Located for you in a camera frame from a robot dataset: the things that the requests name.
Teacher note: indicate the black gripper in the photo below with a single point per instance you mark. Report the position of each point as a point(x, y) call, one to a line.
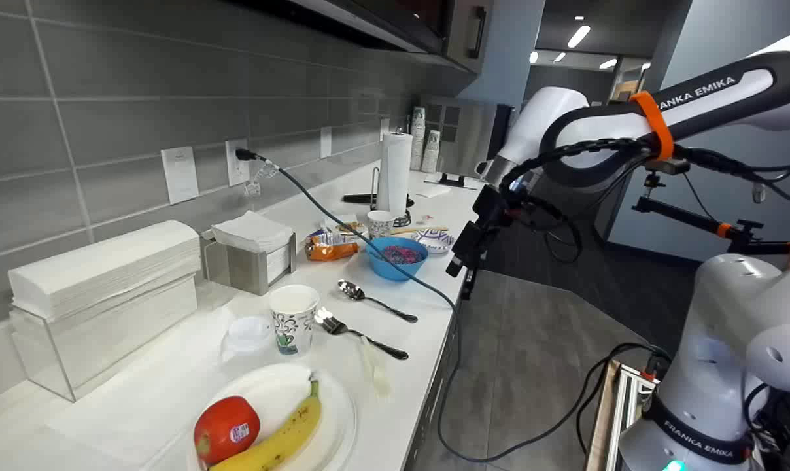
point(478, 237)

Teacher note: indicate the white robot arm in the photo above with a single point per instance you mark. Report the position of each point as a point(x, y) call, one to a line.
point(739, 320)

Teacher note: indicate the yellow banana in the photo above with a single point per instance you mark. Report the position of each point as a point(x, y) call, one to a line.
point(287, 441)

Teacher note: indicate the white paper towel roll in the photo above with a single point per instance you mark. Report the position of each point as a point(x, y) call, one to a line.
point(394, 173)

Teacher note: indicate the stacked white cups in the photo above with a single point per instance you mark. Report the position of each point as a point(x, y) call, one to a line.
point(420, 135)

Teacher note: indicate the orange snack bag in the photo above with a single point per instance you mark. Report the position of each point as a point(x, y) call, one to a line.
point(331, 245)

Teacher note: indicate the patterned paper cup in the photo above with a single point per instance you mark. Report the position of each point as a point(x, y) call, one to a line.
point(292, 311)

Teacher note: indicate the napkin holder box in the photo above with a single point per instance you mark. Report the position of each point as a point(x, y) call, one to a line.
point(250, 252)

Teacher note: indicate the clear plastic lid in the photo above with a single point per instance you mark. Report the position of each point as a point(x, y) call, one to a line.
point(246, 335)

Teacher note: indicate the white plate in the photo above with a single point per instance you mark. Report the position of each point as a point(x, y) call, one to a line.
point(272, 394)

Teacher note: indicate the red tomato with sticker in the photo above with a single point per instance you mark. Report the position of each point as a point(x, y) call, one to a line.
point(223, 430)

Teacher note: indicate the clear paper towel dispenser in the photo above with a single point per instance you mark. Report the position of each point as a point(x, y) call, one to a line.
point(77, 316)

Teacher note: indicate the metal spoon black handle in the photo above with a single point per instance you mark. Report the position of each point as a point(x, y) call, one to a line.
point(353, 292)

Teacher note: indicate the metal fork black handle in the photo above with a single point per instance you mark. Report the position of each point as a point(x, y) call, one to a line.
point(334, 326)

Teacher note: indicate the white wall outlet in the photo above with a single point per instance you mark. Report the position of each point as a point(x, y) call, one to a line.
point(178, 173)

